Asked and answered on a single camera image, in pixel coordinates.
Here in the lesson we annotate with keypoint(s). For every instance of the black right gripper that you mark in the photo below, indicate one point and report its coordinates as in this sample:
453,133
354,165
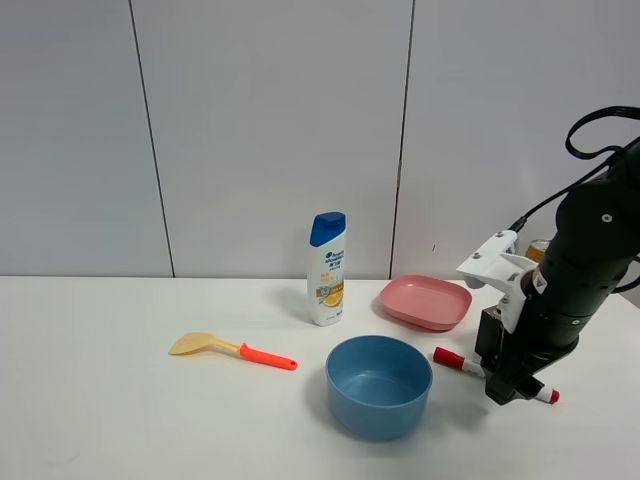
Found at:
542,337

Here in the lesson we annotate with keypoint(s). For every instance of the red white marker pen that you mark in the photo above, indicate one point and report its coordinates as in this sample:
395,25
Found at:
452,360

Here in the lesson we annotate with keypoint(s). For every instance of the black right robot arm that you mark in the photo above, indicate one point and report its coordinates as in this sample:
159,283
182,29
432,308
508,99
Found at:
597,239

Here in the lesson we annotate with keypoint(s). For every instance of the brown coffee capsule box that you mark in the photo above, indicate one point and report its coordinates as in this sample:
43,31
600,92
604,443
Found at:
489,338

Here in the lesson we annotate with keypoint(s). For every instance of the yellow drink can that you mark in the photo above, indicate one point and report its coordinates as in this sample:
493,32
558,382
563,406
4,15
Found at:
537,249

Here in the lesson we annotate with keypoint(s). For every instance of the pink square plate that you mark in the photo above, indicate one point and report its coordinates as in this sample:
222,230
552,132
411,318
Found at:
425,302

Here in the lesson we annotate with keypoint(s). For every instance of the blue plastic bowl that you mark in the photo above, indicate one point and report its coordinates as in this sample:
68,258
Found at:
377,386

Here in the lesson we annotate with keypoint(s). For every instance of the white blue shampoo bottle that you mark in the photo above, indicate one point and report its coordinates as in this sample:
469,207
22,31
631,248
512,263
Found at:
326,272

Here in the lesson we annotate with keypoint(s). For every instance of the yellow orange rice spatula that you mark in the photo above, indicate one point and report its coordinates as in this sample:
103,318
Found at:
198,342

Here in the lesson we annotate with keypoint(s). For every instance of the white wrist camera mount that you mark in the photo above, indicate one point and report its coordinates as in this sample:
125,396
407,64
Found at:
493,264

